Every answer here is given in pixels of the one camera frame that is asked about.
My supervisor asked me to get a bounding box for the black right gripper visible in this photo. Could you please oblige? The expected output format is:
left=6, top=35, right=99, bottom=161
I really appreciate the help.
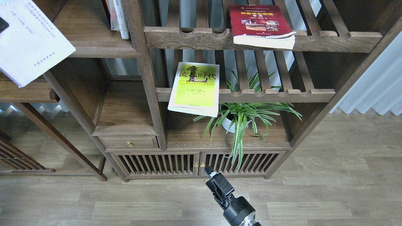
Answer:
left=204, top=166, right=257, bottom=226

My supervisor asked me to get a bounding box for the white lavender book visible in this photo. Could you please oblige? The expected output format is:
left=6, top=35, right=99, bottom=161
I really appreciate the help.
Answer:
left=0, top=0, right=76, bottom=88

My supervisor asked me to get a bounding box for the yellow green book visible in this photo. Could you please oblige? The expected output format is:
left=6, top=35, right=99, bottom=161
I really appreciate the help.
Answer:
left=168, top=62, right=220, bottom=117

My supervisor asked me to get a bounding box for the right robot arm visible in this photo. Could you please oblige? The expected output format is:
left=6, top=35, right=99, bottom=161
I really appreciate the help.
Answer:
left=204, top=166, right=261, bottom=226

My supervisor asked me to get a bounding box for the white plant pot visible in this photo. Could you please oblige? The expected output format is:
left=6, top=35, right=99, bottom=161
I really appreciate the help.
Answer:
left=222, top=113, right=251, bottom=133

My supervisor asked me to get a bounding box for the green spider plant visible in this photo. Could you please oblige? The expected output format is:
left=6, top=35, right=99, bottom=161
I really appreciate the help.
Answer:
left=192, top=66, right=302, bottom=171

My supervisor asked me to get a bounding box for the upright dark red book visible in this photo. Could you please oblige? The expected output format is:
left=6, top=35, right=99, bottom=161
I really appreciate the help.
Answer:
left=101, top=0, right=111, bottom=29

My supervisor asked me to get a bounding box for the dark wooden bookshelf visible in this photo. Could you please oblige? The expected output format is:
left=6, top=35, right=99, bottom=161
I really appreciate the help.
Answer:
left=0, top=0, right=402, bottom=182

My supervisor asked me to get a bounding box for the upright white book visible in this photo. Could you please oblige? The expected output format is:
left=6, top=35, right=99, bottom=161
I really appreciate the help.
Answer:
left=106, top=0, right=130, bottom=40

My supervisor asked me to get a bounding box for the wooden side furniture left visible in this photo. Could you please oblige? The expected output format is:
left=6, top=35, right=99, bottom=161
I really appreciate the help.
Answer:
left=1, top=53, right=107, bottom=181

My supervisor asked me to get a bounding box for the red paperback book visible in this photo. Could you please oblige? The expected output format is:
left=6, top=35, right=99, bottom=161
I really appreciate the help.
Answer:
left=229, top=4, right=296, bottom=50

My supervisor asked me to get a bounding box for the white pleated curtain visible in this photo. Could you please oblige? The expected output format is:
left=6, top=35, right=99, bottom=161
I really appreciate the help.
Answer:
left=330, top=33, right=402, bottom=116

